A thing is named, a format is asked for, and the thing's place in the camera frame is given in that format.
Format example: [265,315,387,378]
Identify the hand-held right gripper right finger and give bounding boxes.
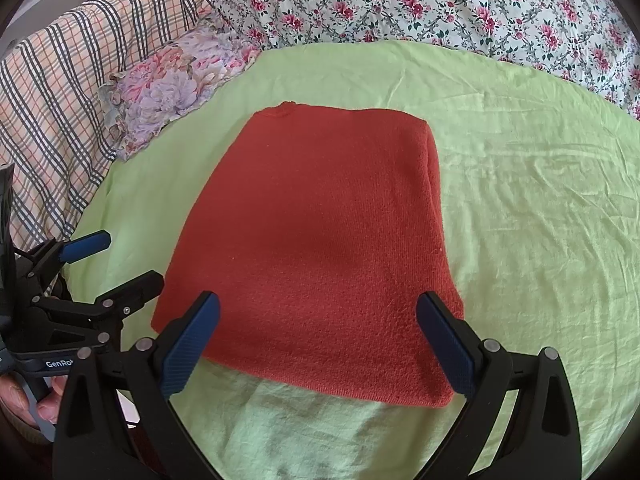
[416,291,583,480]

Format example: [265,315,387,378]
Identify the red floral quilt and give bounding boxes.
[207,0,640,121]

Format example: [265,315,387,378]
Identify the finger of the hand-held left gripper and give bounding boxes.
[32,270,166,356]
[15,230,112,281]

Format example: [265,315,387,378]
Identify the person's left hand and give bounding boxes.
[0,374,68,431]

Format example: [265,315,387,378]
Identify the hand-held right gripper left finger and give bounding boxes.
[52,290,223,480]

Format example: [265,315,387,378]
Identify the orange knit sweater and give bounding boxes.
[151,101,466,408]

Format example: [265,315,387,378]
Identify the light green bed sheet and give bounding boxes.
[62,40,640,480]

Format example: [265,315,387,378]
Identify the plaid blanket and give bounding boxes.
[0,0,221,251]

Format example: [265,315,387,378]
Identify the purple floral pillow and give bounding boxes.
[97,25,263,161]

